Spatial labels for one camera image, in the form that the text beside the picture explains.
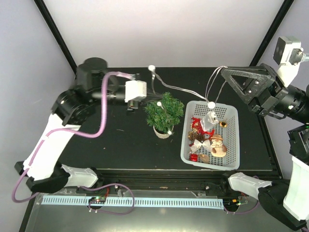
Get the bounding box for small green christmas tree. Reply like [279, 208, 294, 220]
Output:
[144, 92, 184, 139]

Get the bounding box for string lights with battery box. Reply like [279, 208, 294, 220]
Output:
[147, 64, 229, 136]

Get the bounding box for white plastic basket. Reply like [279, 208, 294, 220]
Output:
[180, 101, 240, 171]

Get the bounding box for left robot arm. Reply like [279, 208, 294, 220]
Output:
[14, 57, 163, 193]

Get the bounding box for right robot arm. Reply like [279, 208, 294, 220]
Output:
[219, 64, 309, 231]

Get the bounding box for gold bell ornament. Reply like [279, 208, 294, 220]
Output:
[220, 121, 227, 128]

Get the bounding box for red star ornament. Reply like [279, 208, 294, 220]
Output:
[190, 117, 215, 137]

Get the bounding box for pine cone ornament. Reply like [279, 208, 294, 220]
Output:
[188, 131, 206, 142]

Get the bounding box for silver bow ornament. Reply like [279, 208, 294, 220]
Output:
[190, 140, 212, 152]

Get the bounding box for snowman figurine ornament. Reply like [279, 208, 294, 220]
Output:
[210, 134, 227, 158]

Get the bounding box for red gift box ornament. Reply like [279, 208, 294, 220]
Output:
[189, 154, 198, 162]

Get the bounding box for brown wooden ornament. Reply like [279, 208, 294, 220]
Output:
[198, 154, 210, 163]

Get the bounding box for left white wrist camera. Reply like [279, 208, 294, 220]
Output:
[125, 80, 147, 102]

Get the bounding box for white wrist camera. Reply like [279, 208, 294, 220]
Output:
[125, 80, 147, 102]
[273, 36, 309, 87]

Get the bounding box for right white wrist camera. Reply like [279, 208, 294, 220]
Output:
[273, 36, 309, 87]

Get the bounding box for black frame post right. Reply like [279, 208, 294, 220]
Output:
[249, 0, 294, 66]

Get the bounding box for black frame post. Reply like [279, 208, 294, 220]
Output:
[34, 0, 77, 74]
[249, 0, 294, 66]

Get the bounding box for black frame post left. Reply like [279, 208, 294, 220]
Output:
[34, 0, 77, 74]

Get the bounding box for white slotted cable duct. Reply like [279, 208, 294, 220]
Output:
[41, 195, 224, 210]

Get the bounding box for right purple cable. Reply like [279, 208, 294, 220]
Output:
[223, 176, 309, 230]

